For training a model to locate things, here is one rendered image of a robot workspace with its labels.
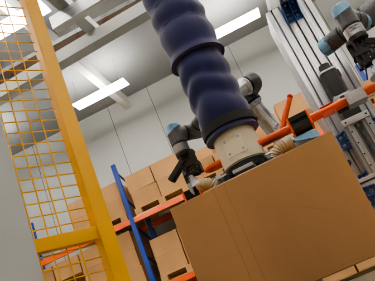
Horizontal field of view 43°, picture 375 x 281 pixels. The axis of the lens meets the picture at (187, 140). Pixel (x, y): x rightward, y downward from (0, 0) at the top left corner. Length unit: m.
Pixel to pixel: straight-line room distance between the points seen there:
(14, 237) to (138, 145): 10.48
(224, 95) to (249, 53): 9.59
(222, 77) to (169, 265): 7.67
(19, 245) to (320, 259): 0.93
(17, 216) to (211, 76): 1.10
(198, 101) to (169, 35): 0.31
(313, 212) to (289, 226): 0.09
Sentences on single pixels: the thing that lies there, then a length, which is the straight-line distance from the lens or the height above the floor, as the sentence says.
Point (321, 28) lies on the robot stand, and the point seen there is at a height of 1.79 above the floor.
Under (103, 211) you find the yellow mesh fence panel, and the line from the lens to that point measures 1.50.
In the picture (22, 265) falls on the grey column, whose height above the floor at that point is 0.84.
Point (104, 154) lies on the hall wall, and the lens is 11.68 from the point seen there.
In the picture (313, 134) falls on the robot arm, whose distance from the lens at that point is 2.33.
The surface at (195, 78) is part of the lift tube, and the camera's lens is 1.88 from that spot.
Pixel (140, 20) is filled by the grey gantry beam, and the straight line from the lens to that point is 4.24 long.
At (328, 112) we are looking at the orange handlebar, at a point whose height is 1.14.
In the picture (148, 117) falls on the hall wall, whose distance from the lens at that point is 11.49.
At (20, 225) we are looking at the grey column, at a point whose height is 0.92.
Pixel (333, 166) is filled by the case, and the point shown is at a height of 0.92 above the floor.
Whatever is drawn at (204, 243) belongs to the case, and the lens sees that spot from 1.62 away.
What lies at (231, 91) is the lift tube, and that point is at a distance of 1.87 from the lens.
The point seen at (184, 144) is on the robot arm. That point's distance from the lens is 2.19.
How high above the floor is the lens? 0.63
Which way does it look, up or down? 20 degrees up
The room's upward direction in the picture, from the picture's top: 23 degrees counter-clockwise
